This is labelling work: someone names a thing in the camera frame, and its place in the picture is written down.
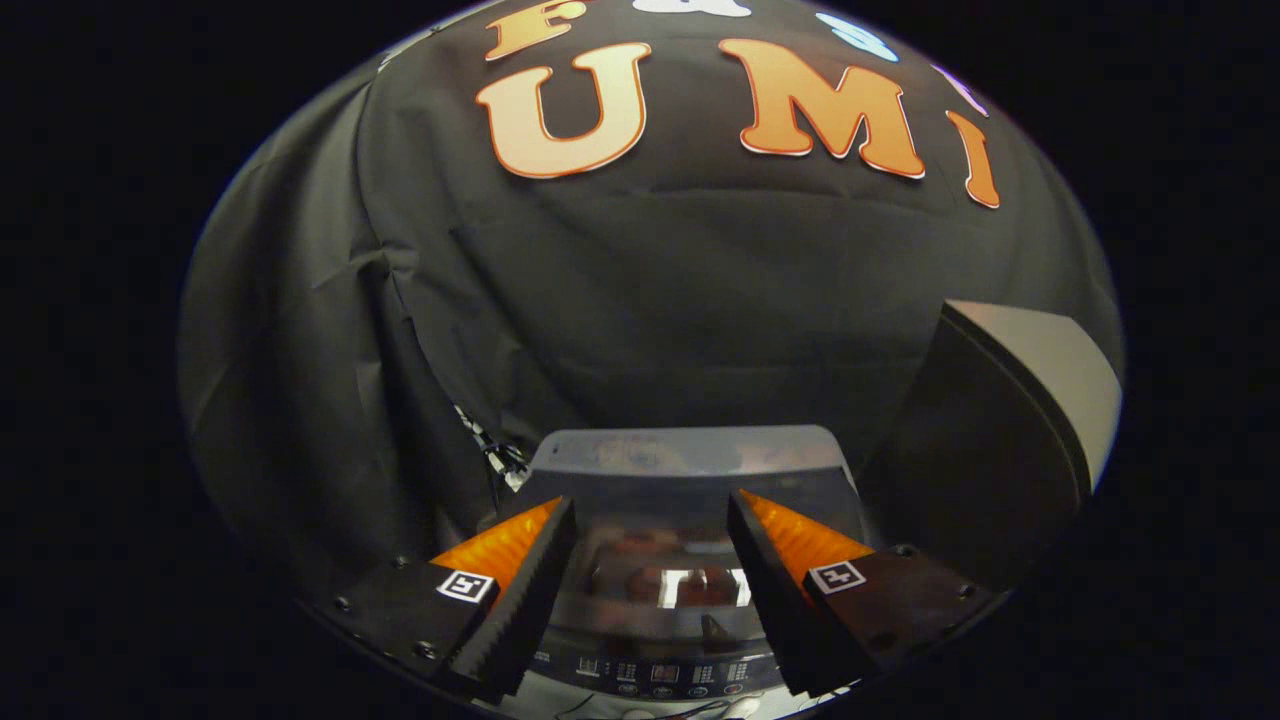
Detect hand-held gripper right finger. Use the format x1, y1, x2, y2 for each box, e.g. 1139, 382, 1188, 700
726, 490, 996, 699

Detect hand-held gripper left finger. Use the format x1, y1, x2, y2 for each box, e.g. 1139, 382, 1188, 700
330, 497, 579, 705

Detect grey washing machine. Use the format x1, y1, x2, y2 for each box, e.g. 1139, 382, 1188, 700
480, 425, 873, 720

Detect transparent washing machine lid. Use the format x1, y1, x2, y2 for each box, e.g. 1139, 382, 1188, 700
510, 427, 867, 653

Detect black and white cable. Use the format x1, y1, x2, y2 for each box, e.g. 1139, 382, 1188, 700
453, 403, 531, 493

